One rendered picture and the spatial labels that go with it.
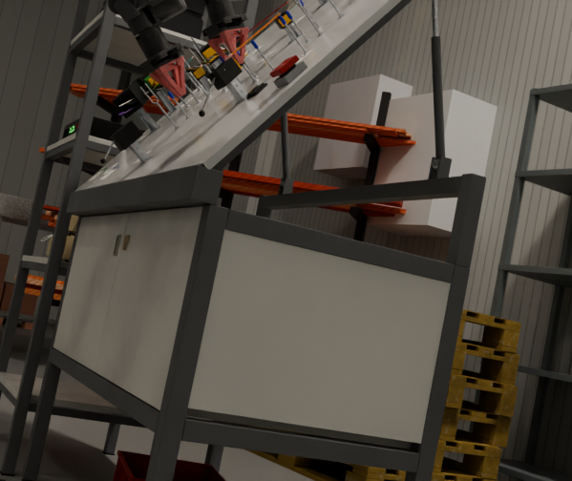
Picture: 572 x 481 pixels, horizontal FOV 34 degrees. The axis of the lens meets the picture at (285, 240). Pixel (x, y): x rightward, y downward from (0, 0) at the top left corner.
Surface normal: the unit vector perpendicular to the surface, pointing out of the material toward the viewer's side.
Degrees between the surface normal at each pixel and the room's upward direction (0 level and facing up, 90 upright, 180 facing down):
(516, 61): 90
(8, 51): 90
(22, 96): 90
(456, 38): 90
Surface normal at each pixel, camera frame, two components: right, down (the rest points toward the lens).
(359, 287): 0.41, 0.00
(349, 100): -0.84, -0.22
